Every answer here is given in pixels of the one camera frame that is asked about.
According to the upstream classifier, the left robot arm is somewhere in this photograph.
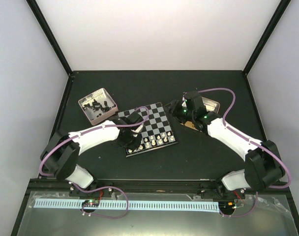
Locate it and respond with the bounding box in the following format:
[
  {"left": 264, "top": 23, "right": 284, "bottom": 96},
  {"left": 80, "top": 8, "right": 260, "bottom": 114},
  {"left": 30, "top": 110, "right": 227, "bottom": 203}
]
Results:
[{"left": 39, "top": 112, "right": 145, "bottom": 196}]

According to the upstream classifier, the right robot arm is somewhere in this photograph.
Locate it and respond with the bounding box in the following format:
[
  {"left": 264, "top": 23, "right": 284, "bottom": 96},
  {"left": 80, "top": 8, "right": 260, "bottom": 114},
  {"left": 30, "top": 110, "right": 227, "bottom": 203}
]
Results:
[{"left": 166, "top": 91, "right": 286, "bottom": 198}]

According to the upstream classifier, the left small circuit board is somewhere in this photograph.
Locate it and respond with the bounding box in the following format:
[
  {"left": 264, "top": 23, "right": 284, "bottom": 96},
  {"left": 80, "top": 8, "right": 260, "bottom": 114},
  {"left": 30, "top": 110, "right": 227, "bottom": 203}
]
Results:
[{"left": 82, "top": 200, "right": 100, "bottom": 207}]

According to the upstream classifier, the small circuit board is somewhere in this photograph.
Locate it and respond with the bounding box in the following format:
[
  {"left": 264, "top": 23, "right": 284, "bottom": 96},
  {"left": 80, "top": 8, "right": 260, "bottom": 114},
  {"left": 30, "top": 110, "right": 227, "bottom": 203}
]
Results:
[
  {"left": 218, "top": 202, "right": 244, "bottom": 210},
  {"left": 82, "top": 200, "right": 100, "bottom": 207}
]

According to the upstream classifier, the right small circuit board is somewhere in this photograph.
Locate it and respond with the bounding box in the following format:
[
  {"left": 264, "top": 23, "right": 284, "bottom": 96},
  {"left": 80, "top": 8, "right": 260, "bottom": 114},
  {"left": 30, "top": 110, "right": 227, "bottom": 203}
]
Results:
[{"left": 218, "top": 202, "right": 244, "bottom": 210}]

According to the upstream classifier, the black and silver chessboard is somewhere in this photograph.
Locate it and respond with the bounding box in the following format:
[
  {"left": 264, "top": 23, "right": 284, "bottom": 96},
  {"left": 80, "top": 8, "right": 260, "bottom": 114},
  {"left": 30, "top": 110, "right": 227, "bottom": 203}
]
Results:
[{"left": 125, "top": 102, "right": 178, "bottom": 157}]

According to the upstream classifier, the gold tin box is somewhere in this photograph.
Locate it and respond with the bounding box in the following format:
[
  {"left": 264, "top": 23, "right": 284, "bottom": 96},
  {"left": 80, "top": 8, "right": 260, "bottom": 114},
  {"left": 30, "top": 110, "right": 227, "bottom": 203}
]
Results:
[{"left": 183, "top": 97, "right": 220, "bottom": 130}]

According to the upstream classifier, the pink tin box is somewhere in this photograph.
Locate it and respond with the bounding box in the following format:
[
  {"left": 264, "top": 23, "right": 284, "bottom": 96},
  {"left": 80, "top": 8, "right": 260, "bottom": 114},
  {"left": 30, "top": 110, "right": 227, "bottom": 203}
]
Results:
[{"left": 78, "top": 88, "right": 119, "bottom": 125}]

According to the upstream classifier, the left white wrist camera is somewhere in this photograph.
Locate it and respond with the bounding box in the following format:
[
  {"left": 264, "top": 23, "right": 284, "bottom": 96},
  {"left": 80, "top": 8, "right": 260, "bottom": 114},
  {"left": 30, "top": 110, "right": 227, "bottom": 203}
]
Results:
[{"left": 132, "top": 124, "right": 144, "bottom": 134}]

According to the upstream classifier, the light blue slotted cable duct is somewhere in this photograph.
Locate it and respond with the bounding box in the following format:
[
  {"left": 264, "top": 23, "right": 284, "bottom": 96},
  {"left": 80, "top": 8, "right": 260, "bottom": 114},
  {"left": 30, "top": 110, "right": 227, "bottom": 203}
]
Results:
[{"left": 33, "top": 199, "right": 219, "bottom": 213}]

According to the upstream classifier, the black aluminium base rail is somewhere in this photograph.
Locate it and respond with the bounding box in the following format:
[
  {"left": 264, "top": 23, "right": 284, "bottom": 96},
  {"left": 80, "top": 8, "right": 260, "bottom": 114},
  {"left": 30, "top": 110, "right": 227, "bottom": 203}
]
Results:
[{"left": 29, "top": 178, "right": 292, "bottom": 197}]

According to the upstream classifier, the right black frame post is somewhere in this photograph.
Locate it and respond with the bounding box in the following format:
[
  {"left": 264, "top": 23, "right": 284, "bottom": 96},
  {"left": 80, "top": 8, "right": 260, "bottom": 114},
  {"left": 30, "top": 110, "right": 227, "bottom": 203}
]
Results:
[{"left": 242, "top": 0, "right": 291, "bottom": 76}]

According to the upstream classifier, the black frame post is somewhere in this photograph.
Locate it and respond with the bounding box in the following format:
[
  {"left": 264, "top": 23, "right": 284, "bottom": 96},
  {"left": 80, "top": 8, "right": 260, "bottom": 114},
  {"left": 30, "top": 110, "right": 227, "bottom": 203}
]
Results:
[
  {"left": 26, "top": 0, "right": 73, "bottom": 75},
  {"left": 242, "top": 0, "right": 291, "bottom": 76}
]

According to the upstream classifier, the left black frame post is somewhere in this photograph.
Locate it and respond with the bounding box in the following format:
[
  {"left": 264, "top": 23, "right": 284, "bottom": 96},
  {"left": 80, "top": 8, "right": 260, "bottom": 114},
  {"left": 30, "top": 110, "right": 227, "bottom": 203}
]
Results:
[{"left": 26, "top": 0, "right": 73, "bottom": 75}]

